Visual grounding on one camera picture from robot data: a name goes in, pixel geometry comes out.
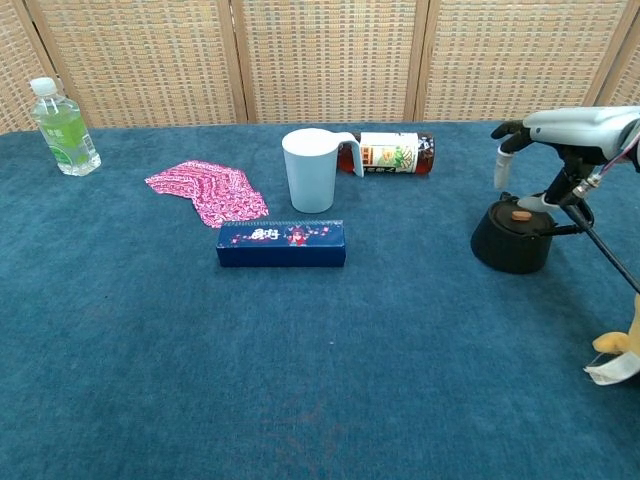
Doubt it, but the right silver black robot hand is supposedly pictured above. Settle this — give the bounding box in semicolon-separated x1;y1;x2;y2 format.
492;105;640;209

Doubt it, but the black teapot lid orange knob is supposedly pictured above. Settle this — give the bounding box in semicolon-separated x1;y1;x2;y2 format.
491;203;545;237

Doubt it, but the black cast iron teapot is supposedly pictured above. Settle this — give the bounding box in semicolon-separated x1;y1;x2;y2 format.
470;191;596;274

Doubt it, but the brown tea bottle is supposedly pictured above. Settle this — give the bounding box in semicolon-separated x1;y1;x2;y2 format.
335;131;436;177

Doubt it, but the yellow plush toy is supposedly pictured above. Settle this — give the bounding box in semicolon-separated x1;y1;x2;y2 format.
583;293;640;387

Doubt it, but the woven bamboo folding screen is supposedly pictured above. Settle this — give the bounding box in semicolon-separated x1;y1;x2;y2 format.
0;0;640;135

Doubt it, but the dark blue printed box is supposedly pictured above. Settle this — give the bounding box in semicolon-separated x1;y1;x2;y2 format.
215;218;347;269

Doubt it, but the pink patterned cloth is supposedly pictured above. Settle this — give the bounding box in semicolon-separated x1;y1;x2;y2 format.
144;159;270;230

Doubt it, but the blue table mat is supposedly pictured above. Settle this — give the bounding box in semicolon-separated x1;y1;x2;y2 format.
0;121;640;480

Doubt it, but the clear water bottle green label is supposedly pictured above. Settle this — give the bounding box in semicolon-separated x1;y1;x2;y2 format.
28;76;102;177

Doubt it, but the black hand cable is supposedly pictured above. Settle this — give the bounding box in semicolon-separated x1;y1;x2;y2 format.
565;130;640;294

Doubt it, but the white plastic cup with handle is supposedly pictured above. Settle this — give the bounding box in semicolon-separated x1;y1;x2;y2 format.
281;127;366;214

